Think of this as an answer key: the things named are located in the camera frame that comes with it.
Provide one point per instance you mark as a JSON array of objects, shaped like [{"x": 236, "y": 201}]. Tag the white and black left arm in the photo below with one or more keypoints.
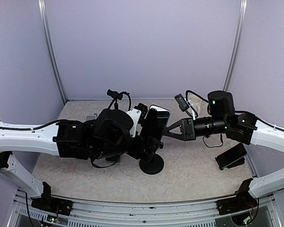
[{"x": 136, "y": 132}]

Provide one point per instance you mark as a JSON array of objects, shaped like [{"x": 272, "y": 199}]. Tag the black phone with silver back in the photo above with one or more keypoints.
[{"x": 113, "y": 159}]

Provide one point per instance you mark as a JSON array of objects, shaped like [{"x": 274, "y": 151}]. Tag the black folding phone stand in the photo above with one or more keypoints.
[{"x": 223, "y": 164}]

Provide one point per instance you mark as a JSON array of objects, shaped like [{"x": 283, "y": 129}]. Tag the right aluminium frame post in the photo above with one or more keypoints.
[{"x": 236, "y": 44}]

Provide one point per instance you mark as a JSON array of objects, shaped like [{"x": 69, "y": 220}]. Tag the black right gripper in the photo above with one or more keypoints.
[{"x": 189, "y": 130}]

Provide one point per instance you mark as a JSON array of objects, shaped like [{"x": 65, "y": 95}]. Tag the aluminium frame post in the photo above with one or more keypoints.
[
  {"x": 50, "y": 49},
  {"x": 236, "y": 44}
]

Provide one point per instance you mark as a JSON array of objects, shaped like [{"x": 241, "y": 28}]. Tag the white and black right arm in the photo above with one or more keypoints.
[{"x": 241, "y": 126}]

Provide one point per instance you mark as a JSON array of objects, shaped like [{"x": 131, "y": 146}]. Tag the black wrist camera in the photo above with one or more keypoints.
[
  {"x": 143, "y": 109},
  {"x": 182, "y": 103}
]

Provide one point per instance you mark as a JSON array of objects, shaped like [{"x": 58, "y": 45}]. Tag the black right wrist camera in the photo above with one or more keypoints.
[{"x": 182, "y": 103}]

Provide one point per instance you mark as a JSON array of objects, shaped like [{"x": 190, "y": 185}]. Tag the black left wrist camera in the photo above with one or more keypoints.
[{"x": 143, "y": 109}]

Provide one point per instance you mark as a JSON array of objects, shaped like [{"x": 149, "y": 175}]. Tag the black round stand base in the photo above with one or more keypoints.
[{"x": 115, "y": 97}]

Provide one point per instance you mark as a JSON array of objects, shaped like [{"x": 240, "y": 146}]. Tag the black phone on right stand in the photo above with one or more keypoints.
[{"x": 234, "y": 153}]

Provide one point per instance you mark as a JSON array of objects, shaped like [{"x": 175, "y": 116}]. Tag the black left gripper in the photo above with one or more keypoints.
[{"x": 137, "y": 152}]

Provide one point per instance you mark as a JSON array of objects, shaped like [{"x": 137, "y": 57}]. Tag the left aluminium frame post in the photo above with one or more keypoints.
[{"x": 50, "y": 49}]

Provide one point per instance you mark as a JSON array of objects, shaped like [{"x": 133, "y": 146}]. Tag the blue phone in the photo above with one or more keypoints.
[{"x": 163, "y": 116}]

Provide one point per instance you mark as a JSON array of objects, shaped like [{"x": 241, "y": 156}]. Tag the black front stand with pole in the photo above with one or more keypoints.
[{"x": 153, "y": 166}]

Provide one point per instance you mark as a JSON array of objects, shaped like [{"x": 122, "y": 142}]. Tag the white ceramic mug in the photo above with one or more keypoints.
[{"x": 195, "y": 102}]

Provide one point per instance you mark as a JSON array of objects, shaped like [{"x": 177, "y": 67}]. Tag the white folding phone stand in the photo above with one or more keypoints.
[{"x": 90, "y": 117}]

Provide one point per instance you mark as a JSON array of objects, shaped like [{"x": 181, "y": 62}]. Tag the aluminium front rail base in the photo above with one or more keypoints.
[{"x": 86, "y": 213}]

